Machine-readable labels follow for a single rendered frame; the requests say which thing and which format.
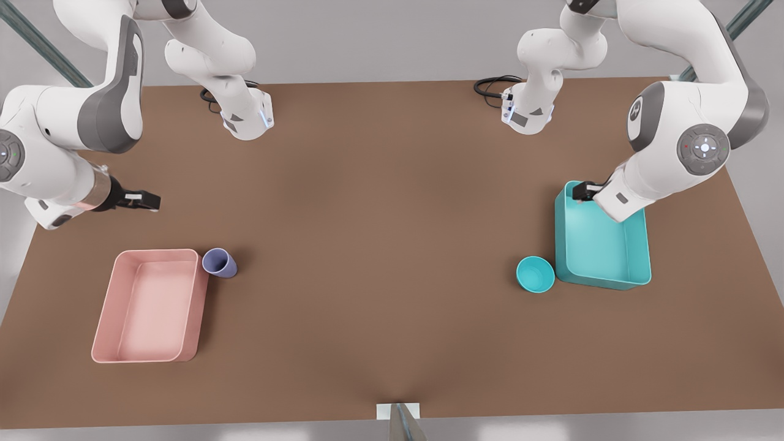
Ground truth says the black cable loop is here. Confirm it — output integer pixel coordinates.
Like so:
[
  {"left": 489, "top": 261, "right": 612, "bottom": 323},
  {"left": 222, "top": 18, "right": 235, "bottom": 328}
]
[
  {"left": 200, "top": 80, "right": 260, "bottom": 115},
  {"left": 473, "top": 75, "right": 523, "bottom": 109}
]

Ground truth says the pink rectangular box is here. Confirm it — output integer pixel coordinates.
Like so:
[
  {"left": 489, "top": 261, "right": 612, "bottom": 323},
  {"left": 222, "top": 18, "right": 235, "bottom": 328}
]
[{"left": 91, "top": 249, "right": 210, "bottom": 364}]

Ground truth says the purple cup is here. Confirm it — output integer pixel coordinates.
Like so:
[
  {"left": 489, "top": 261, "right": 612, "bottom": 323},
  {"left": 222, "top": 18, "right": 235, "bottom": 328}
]
[{"left": 202, "top": 247, "right": 238, "bottom": 279}]

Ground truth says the teal bowl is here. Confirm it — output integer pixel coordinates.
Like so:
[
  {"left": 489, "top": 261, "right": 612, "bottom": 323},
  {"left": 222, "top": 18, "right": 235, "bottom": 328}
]
[{"left": 516, "top": 255, "right": 556, "bottom": 293}]

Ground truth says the teal rectangular box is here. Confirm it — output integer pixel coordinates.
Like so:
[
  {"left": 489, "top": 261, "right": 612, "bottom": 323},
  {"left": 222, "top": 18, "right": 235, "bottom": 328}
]
[{"left": 554, "top": 180, "right": 652, "bottom": 290}]

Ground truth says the silver frame post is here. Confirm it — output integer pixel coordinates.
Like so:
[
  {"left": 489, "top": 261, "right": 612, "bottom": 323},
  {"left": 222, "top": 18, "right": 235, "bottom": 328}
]
[
  {"left": 376, "top": 402, "right": 428, "bottom": 441},
  {"left": 0, "top": 0, "right": 94, "bottom": 89},
  {"left": 669, "top": 0, "right": 774, "bottom": 83}
]

